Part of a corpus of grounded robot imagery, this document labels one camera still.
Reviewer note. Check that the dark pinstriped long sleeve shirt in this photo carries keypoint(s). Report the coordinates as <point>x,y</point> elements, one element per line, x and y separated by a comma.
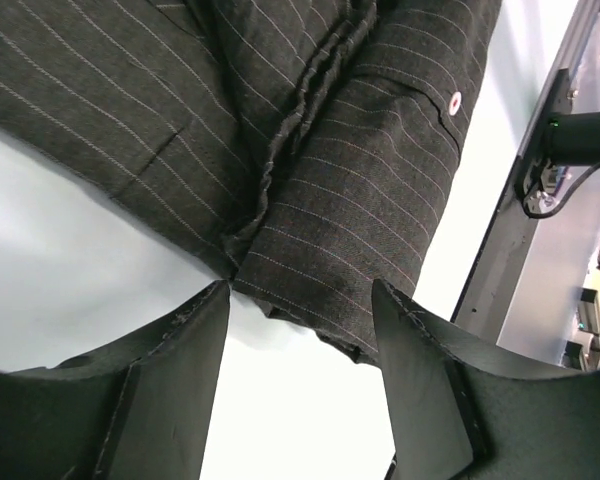
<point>301,149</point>

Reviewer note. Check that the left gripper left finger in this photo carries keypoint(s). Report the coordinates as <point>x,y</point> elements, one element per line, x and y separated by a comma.
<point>136,408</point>

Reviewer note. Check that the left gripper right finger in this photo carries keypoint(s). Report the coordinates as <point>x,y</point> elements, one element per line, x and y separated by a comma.
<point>464,408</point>

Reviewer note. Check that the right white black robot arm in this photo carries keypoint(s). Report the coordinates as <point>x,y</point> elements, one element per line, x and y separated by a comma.
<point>573,140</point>

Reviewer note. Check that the aluminium frame rail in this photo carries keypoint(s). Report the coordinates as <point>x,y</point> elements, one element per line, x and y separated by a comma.
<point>579,30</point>

